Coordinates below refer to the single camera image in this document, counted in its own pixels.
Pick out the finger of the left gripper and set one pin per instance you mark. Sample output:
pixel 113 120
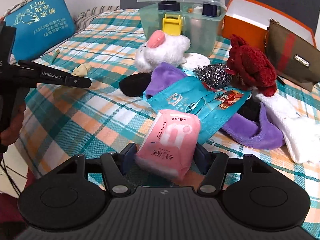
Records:
pixel 43 74

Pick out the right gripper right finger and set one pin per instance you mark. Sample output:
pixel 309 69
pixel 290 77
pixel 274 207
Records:
pixel 203 159

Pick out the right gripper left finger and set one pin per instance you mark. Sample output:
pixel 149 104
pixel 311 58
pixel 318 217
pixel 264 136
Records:
pixel 125 159

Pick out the pink tissue pack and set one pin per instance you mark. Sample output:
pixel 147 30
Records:
pixel 169 145

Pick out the teal nonwoven bag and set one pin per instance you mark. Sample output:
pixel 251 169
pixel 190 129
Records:
pixel 213 108

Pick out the black soft sponge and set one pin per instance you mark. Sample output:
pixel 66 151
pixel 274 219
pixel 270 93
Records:
pixel 135 85

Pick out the dark red knitted item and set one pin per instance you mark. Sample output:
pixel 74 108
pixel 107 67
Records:
pixel 251 67

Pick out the white knitted cloth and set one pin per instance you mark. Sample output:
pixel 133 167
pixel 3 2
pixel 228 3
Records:
pixel 301 134

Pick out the white plush toy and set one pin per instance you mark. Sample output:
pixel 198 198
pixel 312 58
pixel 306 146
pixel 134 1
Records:
pixel 159 48

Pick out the cream small soft object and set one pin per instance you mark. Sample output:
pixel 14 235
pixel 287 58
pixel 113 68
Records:
pixel 82 70

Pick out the person's left hand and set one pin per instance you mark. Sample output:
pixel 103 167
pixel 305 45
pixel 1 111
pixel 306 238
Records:
pixel 11 134

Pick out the blue zippered pouch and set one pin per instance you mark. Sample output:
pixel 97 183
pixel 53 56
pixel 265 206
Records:
pixel 40 25

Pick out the teal plaid blanket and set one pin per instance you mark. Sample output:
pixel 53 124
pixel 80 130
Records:
pixel 63 121

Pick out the purple cloth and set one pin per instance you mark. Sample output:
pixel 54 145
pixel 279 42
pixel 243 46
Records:
pixel 248 126

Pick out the striped beige pillow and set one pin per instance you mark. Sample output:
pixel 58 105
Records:
pixel 84 18

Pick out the steel wool scrubber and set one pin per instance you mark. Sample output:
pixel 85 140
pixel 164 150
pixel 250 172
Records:
pixel 214 75

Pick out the white round pad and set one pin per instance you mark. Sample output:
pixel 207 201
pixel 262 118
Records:
pixel 194 60

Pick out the olive red-striped pouch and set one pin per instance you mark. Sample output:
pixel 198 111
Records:
pixel 294 58

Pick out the orange cardboard box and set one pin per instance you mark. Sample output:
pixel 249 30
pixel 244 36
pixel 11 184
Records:
pixel 250 19

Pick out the clear green storage box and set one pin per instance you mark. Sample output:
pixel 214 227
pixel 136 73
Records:
pixel 199 20

